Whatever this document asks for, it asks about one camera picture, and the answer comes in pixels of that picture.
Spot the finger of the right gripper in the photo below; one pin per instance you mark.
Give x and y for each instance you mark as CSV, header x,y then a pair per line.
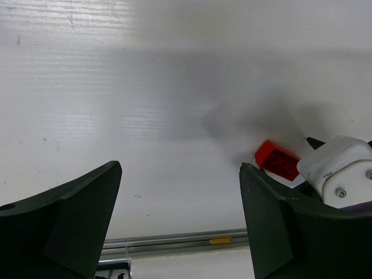
x,y
314,143

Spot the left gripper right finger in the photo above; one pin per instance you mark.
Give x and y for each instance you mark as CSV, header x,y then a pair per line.
x,y
292,235

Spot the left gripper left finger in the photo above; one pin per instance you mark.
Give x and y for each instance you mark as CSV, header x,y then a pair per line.
x,y
60,233

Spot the red long lego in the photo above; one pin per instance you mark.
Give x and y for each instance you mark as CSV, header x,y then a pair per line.
x,y
277,160

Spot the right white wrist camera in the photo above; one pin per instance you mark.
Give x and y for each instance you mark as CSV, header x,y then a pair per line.
x,y
340,171

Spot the aluminium rail front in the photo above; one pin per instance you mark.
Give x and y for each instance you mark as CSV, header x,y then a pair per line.
x,y
191,241

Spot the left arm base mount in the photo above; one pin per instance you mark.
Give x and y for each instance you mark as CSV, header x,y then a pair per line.
x,y
120,270

